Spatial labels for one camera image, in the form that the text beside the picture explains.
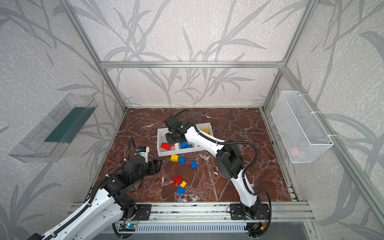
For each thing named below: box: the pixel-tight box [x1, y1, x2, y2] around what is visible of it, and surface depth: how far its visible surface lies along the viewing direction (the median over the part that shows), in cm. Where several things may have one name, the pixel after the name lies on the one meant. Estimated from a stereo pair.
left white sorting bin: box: [157, 127, 178, 157], surface depth 96 cm
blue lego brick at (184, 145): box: [180, 141, 188, 149], surface depth 98 cm
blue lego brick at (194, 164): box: [191, 160, 198, 169], surface depth 91 cm
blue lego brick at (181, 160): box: [178, 156, 186, 164], surface depth 93 cm
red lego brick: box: [172, 175, 183, 186], surface depth 84 cm
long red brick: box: [160, 142, 175, 151], surface depth 97 cm
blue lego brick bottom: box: [176, 186, 186, 195], surface depth 82 cm
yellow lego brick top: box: [170, 154, 179, 162], surface depth 93 cm
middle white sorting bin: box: [175, 141, 197, 155], surface depth 96 cm
